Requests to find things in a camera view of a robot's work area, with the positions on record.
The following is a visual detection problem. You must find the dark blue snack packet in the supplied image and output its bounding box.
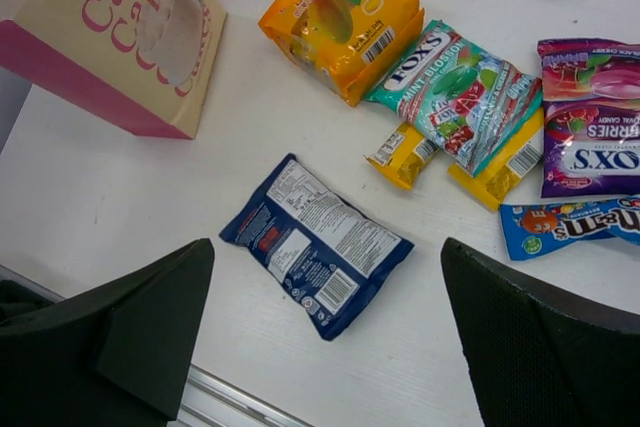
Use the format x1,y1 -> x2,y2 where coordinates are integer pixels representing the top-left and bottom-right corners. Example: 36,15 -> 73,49
219,153 -> 414,341

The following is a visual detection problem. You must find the yellow snack bar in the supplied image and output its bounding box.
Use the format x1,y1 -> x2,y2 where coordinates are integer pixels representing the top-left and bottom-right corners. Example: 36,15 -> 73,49
365,122 -> 440,190
447,108 -> 544,211

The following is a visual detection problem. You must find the pink and cream paper bag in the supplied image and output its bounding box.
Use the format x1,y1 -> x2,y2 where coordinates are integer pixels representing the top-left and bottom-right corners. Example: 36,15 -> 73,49
1,0 -> 227,139

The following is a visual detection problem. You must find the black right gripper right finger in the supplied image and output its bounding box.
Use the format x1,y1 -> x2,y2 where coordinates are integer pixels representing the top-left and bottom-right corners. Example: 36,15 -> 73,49
440,238 -> 639,426

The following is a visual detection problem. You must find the teal fox's mint candy bag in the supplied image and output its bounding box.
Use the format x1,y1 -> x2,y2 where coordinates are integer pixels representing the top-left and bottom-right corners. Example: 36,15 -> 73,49
365,20 -> 542,176

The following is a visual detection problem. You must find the aluminium table edge rail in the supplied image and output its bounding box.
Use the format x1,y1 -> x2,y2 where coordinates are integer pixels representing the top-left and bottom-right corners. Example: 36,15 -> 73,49
0,264 -> 296,427

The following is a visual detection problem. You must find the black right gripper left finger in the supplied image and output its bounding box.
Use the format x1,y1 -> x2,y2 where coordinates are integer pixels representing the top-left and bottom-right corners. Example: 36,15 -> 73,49
0,238 -> 216,427

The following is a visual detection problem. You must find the orange snack bag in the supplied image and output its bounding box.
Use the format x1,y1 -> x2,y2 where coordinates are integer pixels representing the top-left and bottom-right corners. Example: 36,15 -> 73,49
259,0 -> 425,106

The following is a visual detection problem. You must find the blue m&m's packet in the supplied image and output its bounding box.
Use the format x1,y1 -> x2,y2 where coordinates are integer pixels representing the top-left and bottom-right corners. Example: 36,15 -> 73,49
499,196 -> 639,261

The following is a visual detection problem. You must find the purple fox's berries candy bag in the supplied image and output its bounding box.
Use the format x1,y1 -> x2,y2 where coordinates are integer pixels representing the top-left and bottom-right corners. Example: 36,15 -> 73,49
537,38 -> 639,198

